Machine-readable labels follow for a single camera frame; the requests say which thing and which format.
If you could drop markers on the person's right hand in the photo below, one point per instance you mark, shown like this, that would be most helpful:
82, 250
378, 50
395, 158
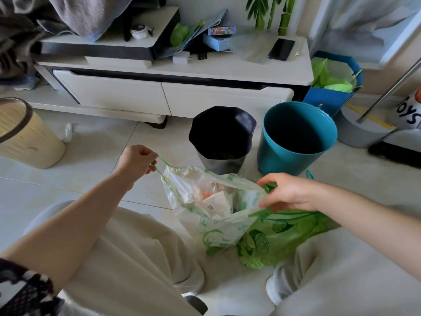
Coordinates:
292, 192

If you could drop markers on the person's left hand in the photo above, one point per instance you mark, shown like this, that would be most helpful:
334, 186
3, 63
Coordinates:
135, 162

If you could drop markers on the person's right thumb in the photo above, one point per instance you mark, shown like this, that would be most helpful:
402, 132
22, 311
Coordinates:
268, 180

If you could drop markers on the person's left fingers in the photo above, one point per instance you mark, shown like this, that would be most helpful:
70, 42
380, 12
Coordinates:
152, 161

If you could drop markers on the green lime-print garbage bag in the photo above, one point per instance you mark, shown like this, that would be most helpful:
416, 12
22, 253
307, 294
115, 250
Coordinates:
273, 236

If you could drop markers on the white translucent green-print garbage bag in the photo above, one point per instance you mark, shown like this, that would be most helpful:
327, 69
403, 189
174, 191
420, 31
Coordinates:
217, 210

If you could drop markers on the person's right forearm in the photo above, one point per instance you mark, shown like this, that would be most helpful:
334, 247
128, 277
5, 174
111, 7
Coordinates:
368, 223

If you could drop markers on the person's left forearm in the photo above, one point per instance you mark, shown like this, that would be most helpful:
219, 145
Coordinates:
72, 223

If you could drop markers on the teal plastic bin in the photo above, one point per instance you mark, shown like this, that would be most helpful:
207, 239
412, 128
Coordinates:
292, 138

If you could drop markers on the white paper packet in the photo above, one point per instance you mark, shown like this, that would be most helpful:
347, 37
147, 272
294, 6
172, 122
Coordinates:
218, 204

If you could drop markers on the bin with black liner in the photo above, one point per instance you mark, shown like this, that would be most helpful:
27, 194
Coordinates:
222, 138

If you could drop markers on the orange scrap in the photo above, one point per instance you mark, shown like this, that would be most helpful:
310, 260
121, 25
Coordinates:
207, 195

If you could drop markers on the white cabinet drawer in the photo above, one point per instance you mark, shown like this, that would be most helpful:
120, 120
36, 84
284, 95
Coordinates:
217, 100
111, 92

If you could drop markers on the blue paper bag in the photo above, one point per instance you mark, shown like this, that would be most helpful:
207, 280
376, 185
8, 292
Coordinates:
324, 100

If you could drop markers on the beige trousers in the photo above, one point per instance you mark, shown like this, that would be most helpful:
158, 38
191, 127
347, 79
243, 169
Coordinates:
138, 259

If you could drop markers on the grey round base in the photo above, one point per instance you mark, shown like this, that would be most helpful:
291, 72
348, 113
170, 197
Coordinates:
358, 131

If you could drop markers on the white charger plug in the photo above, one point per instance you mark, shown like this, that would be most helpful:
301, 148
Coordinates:
181, 58

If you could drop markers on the black charger plug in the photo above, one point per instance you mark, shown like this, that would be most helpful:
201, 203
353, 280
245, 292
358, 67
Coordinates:
202, 56

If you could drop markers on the white TV cabinet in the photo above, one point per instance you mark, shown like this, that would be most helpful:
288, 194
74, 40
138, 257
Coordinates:
223, 67

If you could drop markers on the crumpled green plastic bags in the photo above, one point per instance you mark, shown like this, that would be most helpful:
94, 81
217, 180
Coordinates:
329, 78

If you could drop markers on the beige plastic bin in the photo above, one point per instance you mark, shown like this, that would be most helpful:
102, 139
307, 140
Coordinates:
26, 138

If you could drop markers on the black flat base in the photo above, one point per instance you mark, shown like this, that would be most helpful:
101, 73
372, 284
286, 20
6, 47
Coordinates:
394, 154

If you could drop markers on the green garbage bag roll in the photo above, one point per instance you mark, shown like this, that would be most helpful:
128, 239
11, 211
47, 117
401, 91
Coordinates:
179, 34

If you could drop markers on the white tape roll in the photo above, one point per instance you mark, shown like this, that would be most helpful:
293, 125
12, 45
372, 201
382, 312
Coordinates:
140, 31

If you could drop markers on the black smartphone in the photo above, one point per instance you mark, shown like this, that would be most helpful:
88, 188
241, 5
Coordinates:
281, 49

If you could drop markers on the light blue box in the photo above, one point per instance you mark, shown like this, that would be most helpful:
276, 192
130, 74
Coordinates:
215, 42

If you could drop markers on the clear plastic sheet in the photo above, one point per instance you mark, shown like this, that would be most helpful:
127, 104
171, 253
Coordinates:
251, 46

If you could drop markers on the grey slipper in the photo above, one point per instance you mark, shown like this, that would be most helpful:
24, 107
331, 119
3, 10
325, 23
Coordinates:
196, 305

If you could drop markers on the colourful small box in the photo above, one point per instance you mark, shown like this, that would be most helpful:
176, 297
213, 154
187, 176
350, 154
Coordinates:
222, 30

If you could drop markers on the metal pole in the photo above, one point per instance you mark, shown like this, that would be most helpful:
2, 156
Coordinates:
388, 92

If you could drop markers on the grey-blue booklet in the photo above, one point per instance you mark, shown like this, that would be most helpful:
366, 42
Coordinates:
210, 21

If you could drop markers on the white lettered toy bag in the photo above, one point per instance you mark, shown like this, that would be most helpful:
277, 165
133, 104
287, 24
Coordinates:
406, 111

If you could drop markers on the grey blanket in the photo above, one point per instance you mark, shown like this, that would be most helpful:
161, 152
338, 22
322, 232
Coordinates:
75, 16

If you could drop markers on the green bamboo plant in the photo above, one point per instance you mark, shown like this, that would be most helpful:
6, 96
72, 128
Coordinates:
283, 16

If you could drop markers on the black white patterned sleeve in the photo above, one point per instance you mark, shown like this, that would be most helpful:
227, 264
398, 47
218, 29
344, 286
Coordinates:
23, 289

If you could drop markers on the white sheer curtain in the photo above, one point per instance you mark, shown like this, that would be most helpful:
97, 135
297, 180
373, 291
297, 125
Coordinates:
361, 22

